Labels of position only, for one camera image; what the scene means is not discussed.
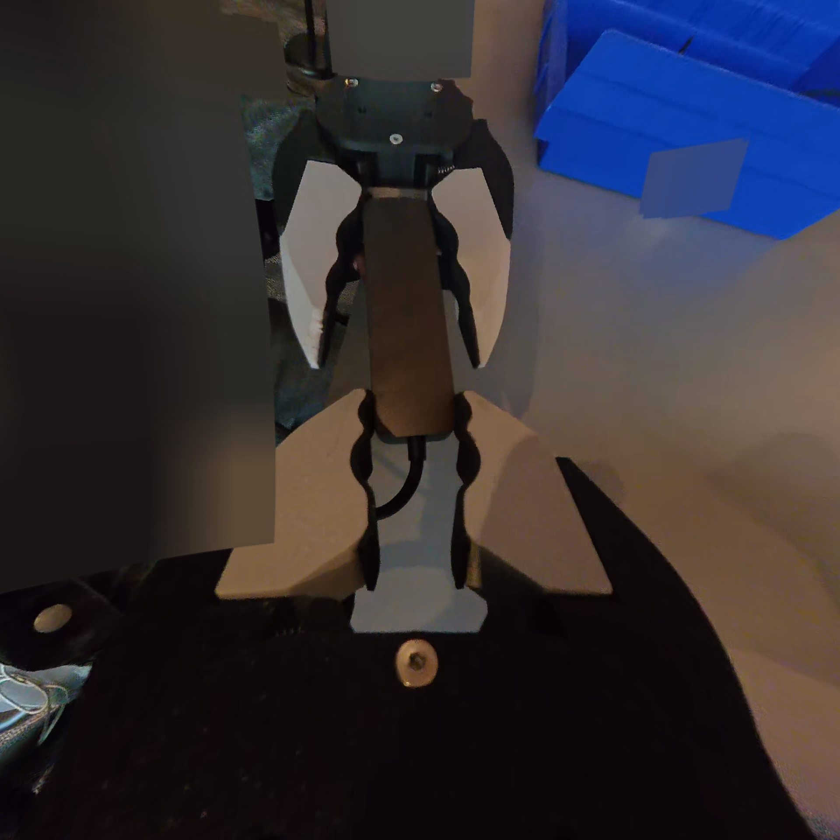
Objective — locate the grey usb hub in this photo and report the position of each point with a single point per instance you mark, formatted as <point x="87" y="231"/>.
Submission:
<point x="407" y="328"/>

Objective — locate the blue plastic bin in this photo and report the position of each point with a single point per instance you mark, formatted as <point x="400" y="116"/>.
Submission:
<point x="722" y="26"/>
<point x="590" y="118"/>

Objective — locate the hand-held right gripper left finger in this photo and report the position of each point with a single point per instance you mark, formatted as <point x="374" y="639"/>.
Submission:
<point x="315" y="525"/>

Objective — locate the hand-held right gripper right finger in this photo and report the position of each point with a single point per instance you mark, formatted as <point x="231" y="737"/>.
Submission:
<point x="525" y="525"/>

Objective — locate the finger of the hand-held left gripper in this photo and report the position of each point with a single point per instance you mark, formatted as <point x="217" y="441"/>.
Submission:
<point x="308" y="262"/>
<point x="482" y="249"/>

